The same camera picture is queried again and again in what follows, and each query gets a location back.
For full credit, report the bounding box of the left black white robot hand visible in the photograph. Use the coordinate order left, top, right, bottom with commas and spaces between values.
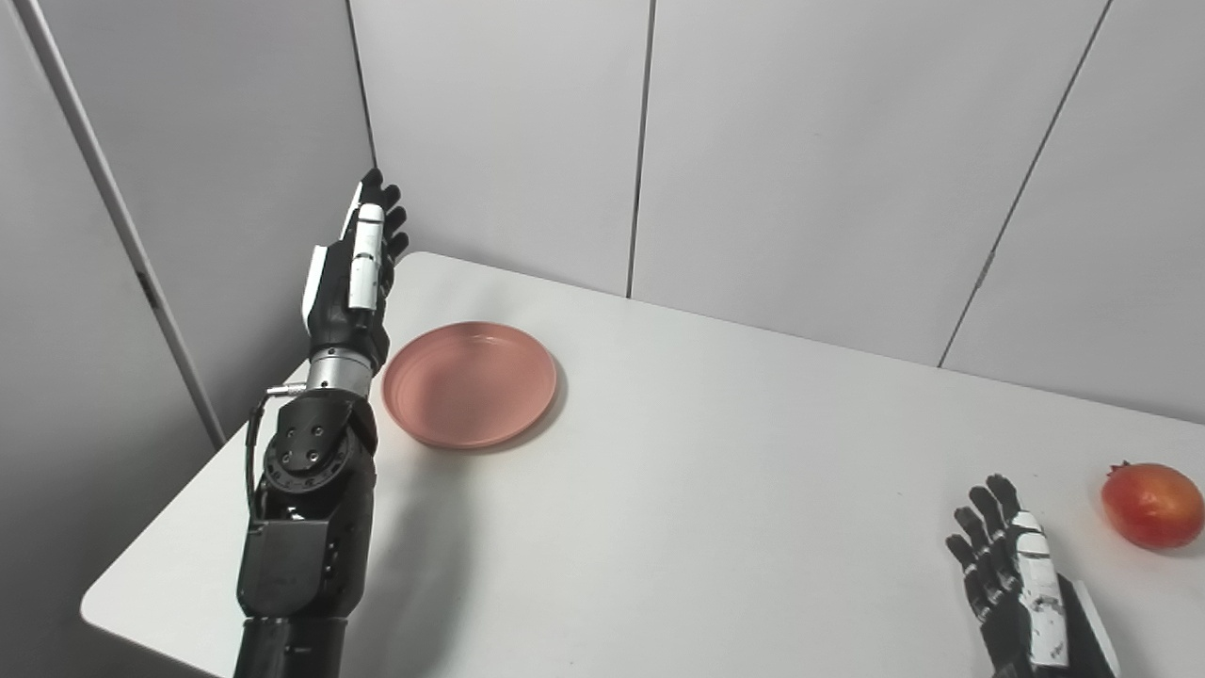
300, 169, 410, 376

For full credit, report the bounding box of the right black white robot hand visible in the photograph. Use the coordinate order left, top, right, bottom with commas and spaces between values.
945, 474, 1121, 678

